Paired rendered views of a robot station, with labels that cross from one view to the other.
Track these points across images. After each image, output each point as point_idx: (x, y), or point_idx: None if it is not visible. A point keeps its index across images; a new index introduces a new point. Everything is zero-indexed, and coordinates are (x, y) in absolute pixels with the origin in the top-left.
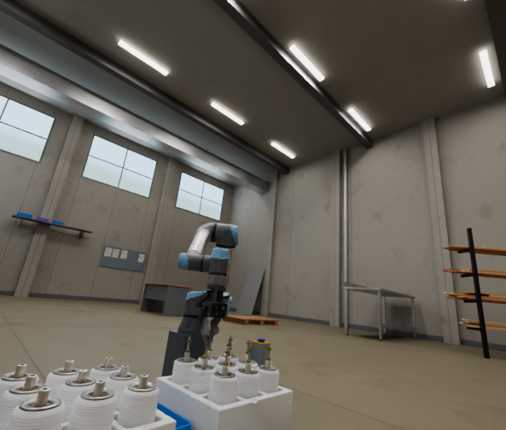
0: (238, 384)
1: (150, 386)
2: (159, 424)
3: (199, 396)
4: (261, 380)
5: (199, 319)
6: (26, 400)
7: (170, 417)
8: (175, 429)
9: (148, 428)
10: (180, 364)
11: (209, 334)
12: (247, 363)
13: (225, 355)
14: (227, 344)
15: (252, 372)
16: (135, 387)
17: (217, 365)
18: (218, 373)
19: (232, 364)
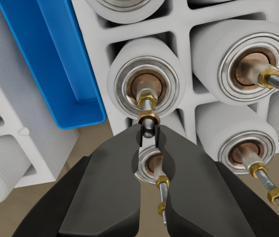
0: (203, 144)
1: None
2: (32, 183)
3: (119, 116)
4: None
5: (37, 217)
6: None
7: (48, 173)
8: (77, 127)
9: (19, 186)
10: (88, 3)
11: (163, 141)
12: (250, 171)
13: (162, 201)
14: None
15: (241, 169)
16: None
17: (211, 66)
18: (148, 157)
19: (258, 90)
